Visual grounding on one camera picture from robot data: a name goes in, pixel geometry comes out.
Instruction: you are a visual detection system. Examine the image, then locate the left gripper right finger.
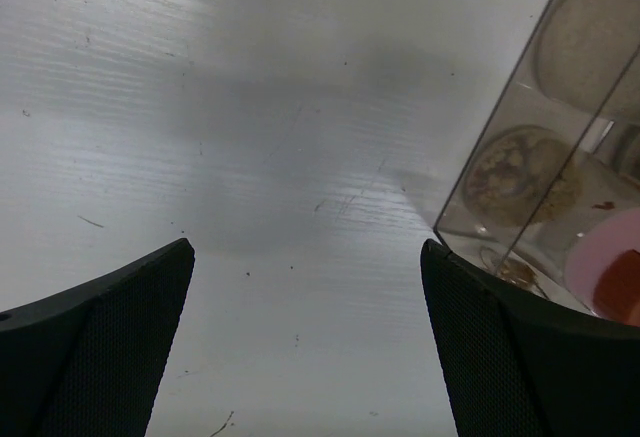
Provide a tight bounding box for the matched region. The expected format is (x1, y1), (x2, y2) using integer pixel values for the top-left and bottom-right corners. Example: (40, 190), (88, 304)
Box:
(420, 239), (639, 436)

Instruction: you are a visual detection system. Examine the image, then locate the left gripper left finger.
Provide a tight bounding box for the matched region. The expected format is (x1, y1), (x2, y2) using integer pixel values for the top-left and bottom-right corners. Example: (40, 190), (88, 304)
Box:
(1, 238), (195, 436)

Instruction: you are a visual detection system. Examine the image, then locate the pink cap spice bottle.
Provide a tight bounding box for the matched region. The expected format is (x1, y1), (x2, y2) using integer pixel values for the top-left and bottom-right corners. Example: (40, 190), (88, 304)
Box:
(462, 126), (639, 326)

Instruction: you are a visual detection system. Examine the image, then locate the yellow cap spice bottle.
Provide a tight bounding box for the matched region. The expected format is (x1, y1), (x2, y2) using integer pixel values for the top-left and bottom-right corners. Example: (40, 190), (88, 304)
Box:
(534, 0), (639, 123)

